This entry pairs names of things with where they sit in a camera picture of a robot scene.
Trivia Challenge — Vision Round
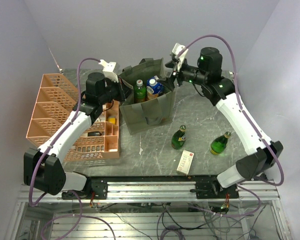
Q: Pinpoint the green glass bottle right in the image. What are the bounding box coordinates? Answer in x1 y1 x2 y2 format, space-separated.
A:
210 131 232 155

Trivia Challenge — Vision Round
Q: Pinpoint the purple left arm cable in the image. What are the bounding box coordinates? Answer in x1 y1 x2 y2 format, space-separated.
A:
28 57 117 240

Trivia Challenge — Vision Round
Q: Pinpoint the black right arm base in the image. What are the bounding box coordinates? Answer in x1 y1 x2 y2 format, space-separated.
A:
190 181 239 199

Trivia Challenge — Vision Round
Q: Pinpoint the white medicine box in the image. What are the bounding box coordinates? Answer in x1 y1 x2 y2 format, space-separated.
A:
176 150 194 175

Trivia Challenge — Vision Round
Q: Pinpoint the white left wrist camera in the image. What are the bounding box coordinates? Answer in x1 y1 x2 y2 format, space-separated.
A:
99 59 120 83

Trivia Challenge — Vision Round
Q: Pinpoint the green canvas tote bag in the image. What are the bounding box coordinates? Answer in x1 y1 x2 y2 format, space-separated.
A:
118 58 176 135

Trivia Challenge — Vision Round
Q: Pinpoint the green glass bottle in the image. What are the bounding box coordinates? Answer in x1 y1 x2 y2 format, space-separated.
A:
171 125 187 150
210 131 232 155

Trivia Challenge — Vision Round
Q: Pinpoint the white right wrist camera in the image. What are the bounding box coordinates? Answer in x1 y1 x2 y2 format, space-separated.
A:
171 43 189 72

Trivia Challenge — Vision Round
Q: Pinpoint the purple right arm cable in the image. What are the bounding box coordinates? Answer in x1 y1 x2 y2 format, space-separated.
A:
156 34 285 240

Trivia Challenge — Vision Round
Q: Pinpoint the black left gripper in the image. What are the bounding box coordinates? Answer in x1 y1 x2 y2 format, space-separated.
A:
99 75 134 105

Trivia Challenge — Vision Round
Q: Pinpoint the aluminium rail frame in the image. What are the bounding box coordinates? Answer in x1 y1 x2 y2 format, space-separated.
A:
6 177 293 240

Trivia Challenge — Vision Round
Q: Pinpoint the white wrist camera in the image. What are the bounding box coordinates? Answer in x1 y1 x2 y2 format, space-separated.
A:
99 59 120 83
171 43 189 72

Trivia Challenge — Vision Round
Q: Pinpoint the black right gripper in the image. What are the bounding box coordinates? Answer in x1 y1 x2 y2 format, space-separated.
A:
157 58 208 92

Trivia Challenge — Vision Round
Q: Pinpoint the green tea plastic bottle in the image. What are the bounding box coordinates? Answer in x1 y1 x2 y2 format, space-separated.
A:
133 79 147 104

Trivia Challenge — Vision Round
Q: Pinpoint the black device in basket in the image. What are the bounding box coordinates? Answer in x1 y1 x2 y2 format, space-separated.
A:
87 131 103 137

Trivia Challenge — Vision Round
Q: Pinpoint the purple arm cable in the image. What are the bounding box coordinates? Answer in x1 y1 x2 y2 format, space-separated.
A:
156 34 285 240
28 57 117 240

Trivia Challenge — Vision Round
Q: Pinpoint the yellow grey small object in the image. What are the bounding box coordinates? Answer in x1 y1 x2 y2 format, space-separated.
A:
107 116 117 125

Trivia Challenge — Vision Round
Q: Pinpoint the green glass bottle centre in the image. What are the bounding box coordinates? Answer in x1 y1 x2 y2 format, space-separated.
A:
171 125 187 150

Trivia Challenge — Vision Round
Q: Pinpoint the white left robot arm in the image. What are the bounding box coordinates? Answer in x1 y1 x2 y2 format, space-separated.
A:
23 70 131 199

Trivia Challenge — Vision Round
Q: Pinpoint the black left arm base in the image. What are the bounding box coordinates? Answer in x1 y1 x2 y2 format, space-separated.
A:
61 176 111 200

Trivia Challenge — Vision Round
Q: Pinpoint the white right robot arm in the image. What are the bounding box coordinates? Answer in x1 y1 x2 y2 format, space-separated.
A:
161 43 283 198

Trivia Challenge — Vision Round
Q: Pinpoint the blue pineapple juice carton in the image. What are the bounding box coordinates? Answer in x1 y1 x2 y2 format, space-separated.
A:
146 75 164 101

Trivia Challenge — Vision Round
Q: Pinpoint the orange plastic organizer basket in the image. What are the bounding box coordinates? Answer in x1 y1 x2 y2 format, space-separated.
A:
25 72 121 162

